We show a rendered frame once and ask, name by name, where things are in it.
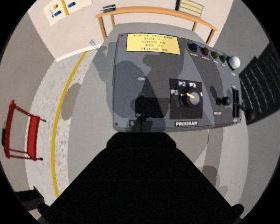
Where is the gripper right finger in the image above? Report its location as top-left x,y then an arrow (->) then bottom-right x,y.
141,117 -> 151,132

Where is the dark grey control console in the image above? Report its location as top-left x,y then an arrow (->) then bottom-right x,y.
112,33 -> 255,132

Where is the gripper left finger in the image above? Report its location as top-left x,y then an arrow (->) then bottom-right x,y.
132,117 -> 141,132

